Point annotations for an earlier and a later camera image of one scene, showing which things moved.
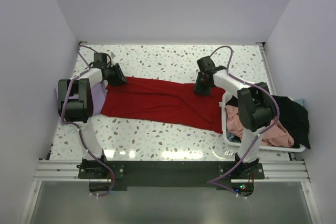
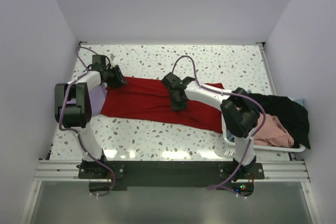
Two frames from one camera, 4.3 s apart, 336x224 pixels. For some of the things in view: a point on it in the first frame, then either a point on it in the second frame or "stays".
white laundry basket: x=224 y=135 stays
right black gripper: x=198 y=88 → x=175 y=106
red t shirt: x=165 y=100 stays
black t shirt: x=293 y=116 stays
